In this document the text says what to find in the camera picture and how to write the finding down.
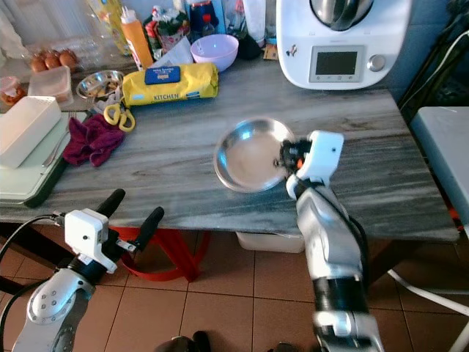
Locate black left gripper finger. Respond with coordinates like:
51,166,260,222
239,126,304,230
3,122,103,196
136,207,166,247
95,188,127,219

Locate round steel plate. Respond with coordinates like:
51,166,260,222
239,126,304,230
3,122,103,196
213,117,298,194

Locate red plastic stool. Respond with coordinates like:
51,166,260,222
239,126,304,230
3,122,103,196
117,226,201,282

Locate maroon cloth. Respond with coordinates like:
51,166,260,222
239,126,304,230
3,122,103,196
62,114,128,168

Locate dark wooden table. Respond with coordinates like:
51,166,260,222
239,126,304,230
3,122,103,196
0,57,460,296

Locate white plastic storage box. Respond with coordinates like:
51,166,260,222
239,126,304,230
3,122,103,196
235,231,302,254

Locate pale green cutting board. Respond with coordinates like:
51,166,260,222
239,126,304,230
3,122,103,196
0,114,73,207

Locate white kitchen cooking machine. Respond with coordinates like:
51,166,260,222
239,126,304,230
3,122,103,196
276,0,413,91

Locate small black object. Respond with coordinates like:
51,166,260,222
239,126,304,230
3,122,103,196
235,35,263,62

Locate white oblong box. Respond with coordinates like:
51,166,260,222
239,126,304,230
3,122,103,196
0,95,63,169

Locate yellow kitchen towel pack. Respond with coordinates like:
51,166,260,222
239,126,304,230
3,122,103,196
121,62,220,109

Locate dark robot left foot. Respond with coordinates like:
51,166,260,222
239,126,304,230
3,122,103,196
160,331,211,352

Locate small steel bowl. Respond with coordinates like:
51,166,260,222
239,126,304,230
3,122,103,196
76,70,126,103

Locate lilac plastic bowl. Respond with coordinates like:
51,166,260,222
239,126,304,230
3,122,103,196
190,34,240,73

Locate clear bottle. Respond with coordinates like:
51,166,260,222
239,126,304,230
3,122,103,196
264,0,280,44

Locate white bottle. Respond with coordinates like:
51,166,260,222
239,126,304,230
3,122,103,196
243,0,267,44

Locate clear plastic container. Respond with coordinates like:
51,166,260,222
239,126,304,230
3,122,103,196
27,66,73,104

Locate white paper sheet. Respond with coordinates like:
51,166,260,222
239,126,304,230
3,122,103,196
153,37,196,69

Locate small red lidded tub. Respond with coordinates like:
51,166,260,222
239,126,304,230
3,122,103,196
0,76,27,106

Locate dark jar red lid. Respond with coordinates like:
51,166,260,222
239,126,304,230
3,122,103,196
186,0,221,38

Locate orange sauce bottle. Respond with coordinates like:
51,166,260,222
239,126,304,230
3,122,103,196
120,7,154,71

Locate colourful snack bag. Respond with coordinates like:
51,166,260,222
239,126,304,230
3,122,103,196
149,6,192,53

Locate yellow printed bottle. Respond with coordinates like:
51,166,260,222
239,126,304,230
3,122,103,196
91,0,130,46

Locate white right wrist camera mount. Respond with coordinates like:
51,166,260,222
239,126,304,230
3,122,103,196
305,131,346,185

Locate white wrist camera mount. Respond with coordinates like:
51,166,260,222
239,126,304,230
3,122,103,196
64,209,119,267
305,131,346,185

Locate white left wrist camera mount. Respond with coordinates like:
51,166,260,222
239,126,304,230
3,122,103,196
64,209,119,267

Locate yellow handled scissors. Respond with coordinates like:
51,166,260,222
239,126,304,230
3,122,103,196
102,102,137,133

